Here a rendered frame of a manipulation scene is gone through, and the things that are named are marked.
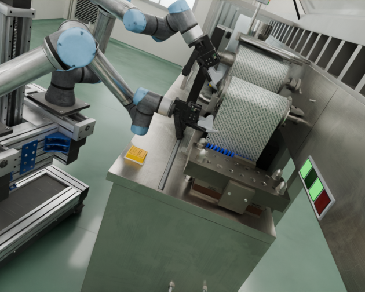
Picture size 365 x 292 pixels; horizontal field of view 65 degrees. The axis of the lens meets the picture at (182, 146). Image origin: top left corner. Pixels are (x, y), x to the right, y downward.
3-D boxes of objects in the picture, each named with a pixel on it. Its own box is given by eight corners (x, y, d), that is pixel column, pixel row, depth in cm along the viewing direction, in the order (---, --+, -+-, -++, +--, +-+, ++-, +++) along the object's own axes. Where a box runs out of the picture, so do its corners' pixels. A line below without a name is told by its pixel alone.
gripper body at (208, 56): (221, 63, 110) (206, 33, 106) (201, 74, 113) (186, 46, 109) (221, 59, 117) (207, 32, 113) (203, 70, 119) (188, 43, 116)
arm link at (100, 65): (49, 25, 105) (127, 114, 137) (48, 33, 97) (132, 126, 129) (74, 6, 105) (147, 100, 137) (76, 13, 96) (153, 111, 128)
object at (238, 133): (203, 143, 121) (221, 104, 113) (254, 163, 122) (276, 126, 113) (203, 143, 121) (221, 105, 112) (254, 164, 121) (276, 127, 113)
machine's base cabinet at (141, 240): (168, 127, 368) (192, 63, 329) (214, 145, 370) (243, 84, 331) (72, 313, 143) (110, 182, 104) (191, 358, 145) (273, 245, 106)
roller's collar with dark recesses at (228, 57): (219, 61, 139) (225, 48, 136) (230, 65, 139) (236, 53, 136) (219, 63, 133) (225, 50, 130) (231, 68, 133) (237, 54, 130)
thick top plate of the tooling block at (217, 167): (188, 153, 120) (193, 141, 117) (276, 188, 121) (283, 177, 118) (182, 173, 105) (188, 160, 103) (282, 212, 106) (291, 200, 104)
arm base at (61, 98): (37, 96, 148) (40, 78, 143) (59, 91, 161) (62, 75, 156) (61, 109, 145) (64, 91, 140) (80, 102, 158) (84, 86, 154)
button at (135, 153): (130, 149, 120) (132, 145, 119) (146, 156, 120) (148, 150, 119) (125, 157, 114) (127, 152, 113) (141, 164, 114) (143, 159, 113)
